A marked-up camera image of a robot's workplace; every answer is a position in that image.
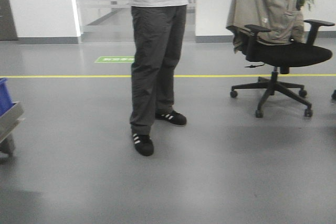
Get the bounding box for green floor sign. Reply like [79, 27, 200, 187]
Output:
[95, 56, 134, 63]

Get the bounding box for blue bin on cart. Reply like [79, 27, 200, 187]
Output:
[0, 78, 13, 116]

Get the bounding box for beige jacket on chair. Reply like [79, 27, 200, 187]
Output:
[226, 0, 304, 51]

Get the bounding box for standing person grey trousers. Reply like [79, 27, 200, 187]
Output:
[130, 0, 188, 156]

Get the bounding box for black office chair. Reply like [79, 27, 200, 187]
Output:
[230, 19, 335, 118]

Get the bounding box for grey metal cart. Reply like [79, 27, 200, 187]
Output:
[1, 102, 24, 157]

